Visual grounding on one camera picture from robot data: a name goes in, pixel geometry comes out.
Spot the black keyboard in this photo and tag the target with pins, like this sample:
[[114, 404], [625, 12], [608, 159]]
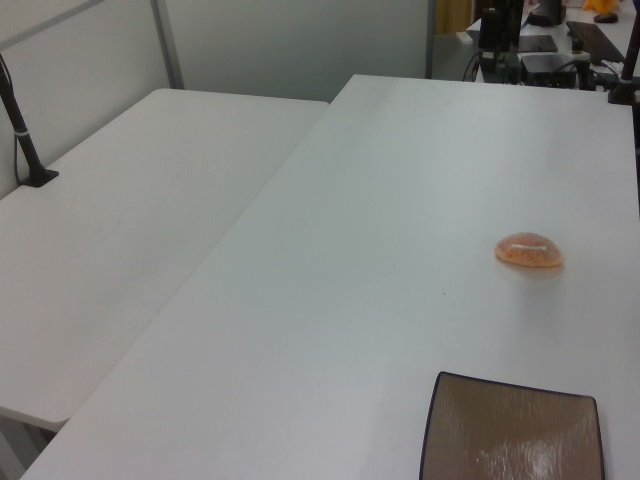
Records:
[[595, 41]]

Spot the black camera stand pole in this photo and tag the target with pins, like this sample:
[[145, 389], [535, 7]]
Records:
[[22, 137]]

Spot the black upright device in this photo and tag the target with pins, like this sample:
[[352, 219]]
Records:
[[489, 29]]

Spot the orange glazed bread bun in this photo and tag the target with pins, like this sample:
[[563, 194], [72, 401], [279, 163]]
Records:
[[528, 255]]

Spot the dark flat pad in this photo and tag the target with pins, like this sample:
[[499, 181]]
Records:
[[537, 43]]

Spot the black box device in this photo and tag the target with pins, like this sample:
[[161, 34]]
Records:
[[547, 67]]

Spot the grey metal partition post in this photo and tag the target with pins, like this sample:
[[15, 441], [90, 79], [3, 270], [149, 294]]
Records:
[[430, 40]]

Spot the yellow toy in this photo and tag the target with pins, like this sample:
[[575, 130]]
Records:
[[600, 4]]

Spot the brown square ceramic plate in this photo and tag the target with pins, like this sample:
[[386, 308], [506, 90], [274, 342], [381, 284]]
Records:
[[510, 430]]

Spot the black computer mouse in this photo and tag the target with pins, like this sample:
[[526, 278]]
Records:
[[606, 18]]

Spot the black monitor stand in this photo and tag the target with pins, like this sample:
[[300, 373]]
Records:
[[545, 12]]

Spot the dark wooden stand pole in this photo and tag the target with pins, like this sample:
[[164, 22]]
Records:
[[627, 75]]

